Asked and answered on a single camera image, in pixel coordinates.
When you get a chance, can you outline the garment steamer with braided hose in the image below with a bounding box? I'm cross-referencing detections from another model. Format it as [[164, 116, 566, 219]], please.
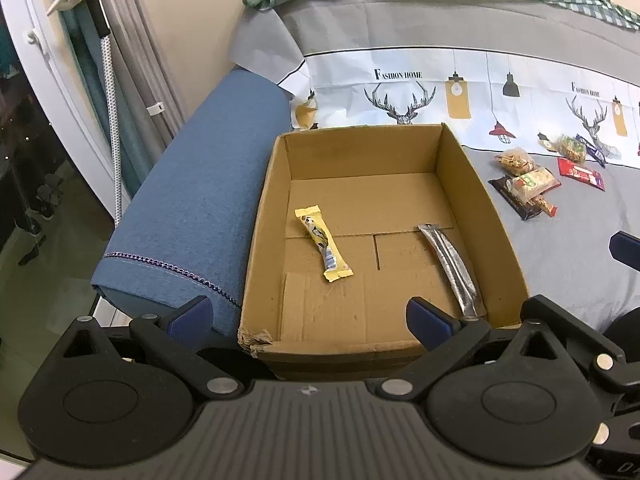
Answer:
[[49, 0, 125, 228]]

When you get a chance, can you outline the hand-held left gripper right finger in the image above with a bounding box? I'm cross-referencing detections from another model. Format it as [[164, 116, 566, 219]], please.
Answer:
[[377, 297, 571, 403]]

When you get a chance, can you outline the silver snack packet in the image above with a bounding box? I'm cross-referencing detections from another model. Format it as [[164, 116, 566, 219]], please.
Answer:
[[418, 223, 488, 318]]

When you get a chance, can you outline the blue denim cushion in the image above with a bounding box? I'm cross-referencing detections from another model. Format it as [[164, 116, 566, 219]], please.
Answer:
[[91, 67, 293, 336]]

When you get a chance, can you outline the dark shoe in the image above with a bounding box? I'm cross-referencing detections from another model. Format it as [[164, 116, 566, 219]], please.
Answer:
[[35, 182, 57, 221], [14, 210, 45, 237]]

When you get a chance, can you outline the yellow snack bar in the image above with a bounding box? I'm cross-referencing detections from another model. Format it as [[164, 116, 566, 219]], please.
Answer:
[[294, 206, 355, 283]]

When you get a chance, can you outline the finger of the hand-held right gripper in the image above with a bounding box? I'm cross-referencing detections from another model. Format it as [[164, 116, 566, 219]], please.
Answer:
[[520, 294, 628, 396], [609, 231, 640, 263]]

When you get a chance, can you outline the dark brown snack packet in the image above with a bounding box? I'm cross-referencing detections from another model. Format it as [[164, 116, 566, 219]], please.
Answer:
[[488, 176, 543, 222]]

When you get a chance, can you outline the brown cardboard box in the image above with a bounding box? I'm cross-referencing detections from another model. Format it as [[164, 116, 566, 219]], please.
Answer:
[[237, 122, 531, 381]]

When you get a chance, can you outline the purple snack packet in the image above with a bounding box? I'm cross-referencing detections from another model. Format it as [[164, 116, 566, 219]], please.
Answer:
[[575, 133, 608, 167]]

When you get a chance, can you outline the grey curtain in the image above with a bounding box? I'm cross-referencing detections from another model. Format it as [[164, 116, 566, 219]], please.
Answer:
[[102, 0, 188, 153]]

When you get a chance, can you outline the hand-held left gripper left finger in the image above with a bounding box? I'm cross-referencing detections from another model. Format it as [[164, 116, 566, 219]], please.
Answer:
[[32, 296, 246, 401]]

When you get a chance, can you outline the white green snack packet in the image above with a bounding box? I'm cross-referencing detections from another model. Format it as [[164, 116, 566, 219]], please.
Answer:
[[506, 168, 562, 206]]

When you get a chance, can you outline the clear peanut snack packet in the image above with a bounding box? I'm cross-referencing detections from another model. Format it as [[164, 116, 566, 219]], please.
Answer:
[[494, 146, 537, 176]]

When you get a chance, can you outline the white door frame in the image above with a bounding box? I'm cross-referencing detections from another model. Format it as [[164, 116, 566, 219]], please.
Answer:
[[0, 0, 122, 221]]

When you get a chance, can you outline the green label cookie packet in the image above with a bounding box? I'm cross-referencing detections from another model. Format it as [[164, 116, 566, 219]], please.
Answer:
[[555, 134, 587, 165]]

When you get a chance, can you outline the red snack packet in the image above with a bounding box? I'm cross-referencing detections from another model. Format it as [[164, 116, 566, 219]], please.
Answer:
[[556, 157, 606, 192]]

